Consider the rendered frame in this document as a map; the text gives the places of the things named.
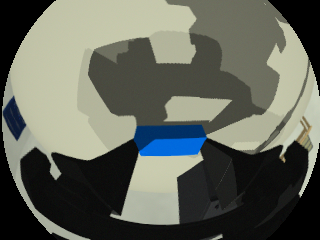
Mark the blue rectangular block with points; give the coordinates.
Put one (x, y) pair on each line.
(172, 140)

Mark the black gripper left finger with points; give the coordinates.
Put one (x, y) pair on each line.
(108, 176)

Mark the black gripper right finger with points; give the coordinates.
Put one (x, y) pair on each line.
(232, 171)

